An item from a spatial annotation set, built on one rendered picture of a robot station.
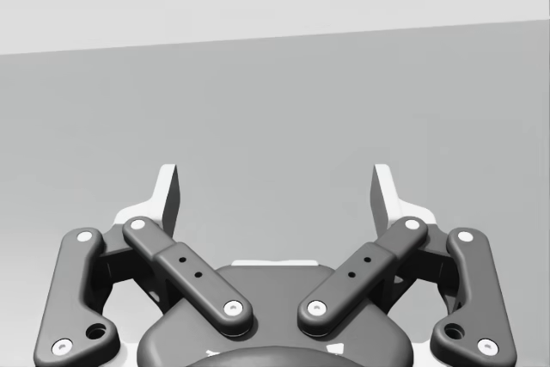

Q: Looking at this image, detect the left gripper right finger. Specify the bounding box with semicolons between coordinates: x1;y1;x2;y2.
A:
296;163;518;367

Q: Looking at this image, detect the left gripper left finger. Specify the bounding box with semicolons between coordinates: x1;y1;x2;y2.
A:
33;163;254;367

